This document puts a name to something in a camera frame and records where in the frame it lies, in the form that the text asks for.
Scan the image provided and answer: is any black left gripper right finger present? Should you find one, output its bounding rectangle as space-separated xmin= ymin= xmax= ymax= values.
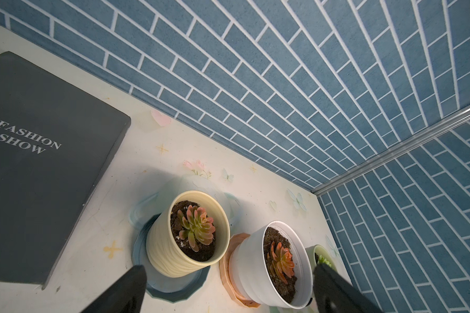
xmin=313 ymin=264 xmax=383 ymax=313

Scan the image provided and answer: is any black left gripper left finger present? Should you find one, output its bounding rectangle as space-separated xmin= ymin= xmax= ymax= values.
xmin=82 ymin=266 xmax=147 ymax=312

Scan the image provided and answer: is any bright green succulent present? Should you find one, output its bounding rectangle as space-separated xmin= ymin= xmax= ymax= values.
xmin=317 ymin=255 xmax=332 ymax=267

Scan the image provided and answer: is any red succulent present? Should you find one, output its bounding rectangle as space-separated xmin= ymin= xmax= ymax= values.
xmin=267 ymin=242 xmax=295 ymax=284

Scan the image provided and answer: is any pink-green succulent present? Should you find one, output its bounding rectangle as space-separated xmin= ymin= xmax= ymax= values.
xmin=177 ymin=205 xmax=216 ymax=252

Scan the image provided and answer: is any green plant pot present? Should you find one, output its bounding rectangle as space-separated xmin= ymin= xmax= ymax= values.
xmin=306 ymin=245 xmax=337 ymax=272

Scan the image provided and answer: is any grey-blue saucer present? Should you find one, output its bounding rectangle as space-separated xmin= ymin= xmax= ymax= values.
xmin=131 ymin=214 xmax=210 ymax=303

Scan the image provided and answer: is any white plant pot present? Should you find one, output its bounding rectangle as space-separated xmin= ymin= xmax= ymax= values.
xmin=228 ymin=220 xmax=313 ymax=310

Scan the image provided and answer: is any cream ribbed plant pot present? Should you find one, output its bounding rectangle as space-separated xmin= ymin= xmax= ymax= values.
xmin=146 ymin=190 xmax=230 ymax=278

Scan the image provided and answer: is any pink saucer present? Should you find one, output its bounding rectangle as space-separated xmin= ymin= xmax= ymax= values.
xmin=219 ymin=233 xmax=261 ymax=308

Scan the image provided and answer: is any aluminium corner post right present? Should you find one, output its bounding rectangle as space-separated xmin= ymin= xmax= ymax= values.
xmin=311 ymin=105 xmax=470 ymax=196

